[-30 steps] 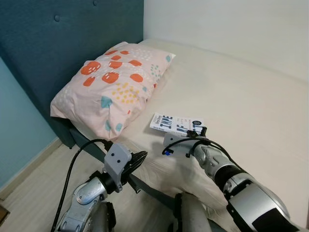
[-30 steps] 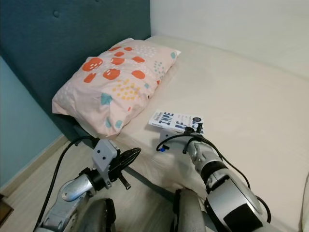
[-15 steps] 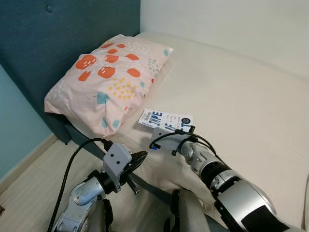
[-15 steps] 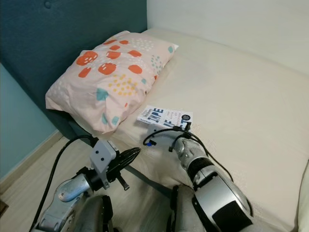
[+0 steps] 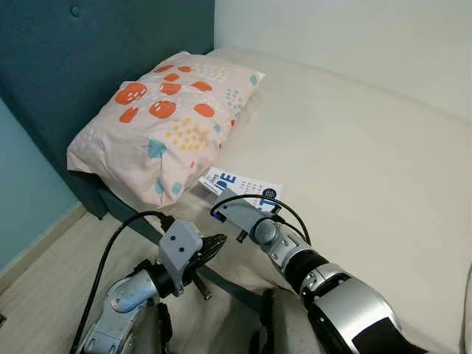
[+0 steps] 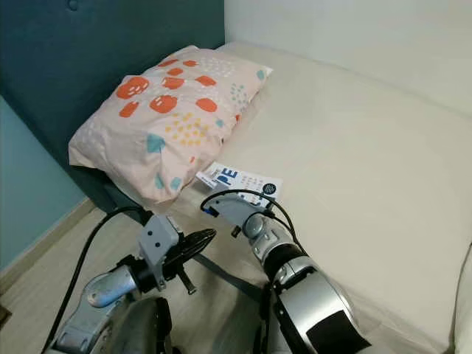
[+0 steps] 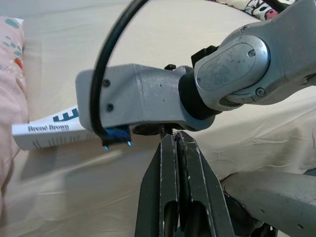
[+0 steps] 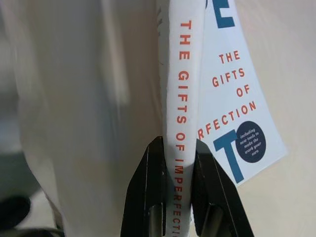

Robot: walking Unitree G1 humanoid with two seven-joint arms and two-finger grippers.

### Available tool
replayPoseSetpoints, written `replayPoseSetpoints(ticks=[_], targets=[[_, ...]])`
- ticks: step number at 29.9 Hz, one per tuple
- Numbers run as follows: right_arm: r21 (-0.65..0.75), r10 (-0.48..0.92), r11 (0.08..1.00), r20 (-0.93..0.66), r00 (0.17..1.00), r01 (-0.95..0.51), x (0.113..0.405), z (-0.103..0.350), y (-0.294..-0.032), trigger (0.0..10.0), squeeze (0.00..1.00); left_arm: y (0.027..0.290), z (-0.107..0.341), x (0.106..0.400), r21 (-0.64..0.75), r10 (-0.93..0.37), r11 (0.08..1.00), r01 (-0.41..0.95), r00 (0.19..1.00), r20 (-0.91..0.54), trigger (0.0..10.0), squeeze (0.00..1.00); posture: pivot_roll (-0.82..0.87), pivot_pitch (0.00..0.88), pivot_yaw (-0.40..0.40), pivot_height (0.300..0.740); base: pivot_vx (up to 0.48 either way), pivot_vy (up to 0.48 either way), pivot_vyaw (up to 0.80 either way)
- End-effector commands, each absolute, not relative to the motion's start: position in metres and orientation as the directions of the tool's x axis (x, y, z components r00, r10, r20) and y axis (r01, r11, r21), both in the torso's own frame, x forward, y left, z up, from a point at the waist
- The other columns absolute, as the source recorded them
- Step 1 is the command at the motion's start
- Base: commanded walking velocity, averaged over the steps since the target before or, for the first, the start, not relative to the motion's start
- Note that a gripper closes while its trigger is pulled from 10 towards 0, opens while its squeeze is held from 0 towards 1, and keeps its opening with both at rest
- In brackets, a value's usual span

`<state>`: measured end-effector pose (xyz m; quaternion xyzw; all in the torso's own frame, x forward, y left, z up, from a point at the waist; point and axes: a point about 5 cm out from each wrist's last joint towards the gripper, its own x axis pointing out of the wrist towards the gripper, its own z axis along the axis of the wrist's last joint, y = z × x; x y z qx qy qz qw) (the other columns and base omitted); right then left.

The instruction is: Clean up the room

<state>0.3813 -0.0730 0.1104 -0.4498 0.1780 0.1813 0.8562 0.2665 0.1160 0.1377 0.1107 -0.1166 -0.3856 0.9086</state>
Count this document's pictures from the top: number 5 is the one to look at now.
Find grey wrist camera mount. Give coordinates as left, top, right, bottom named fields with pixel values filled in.
left=159, top=219, right=204, bottom=296
left=212, top=193, right=270, bottom=235

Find pink pillow orange spots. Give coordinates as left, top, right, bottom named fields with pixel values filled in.
left=66, top=50, right=265, bottom=211

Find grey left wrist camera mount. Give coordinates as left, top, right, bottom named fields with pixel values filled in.
left=159, top=219, right=204, bottom=296

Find beige sheeted mattress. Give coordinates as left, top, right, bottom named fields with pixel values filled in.
left=170, top=48, right=472, bottom=354

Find white book blue lettering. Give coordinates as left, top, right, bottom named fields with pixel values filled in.
left=198, top=167, right=285, bottom=215

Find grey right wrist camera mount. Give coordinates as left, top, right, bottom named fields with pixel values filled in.
left=212, top=193, right=270, bottom=235

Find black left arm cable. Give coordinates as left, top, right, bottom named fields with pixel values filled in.
left=70, top=210, right=174, bottom=354

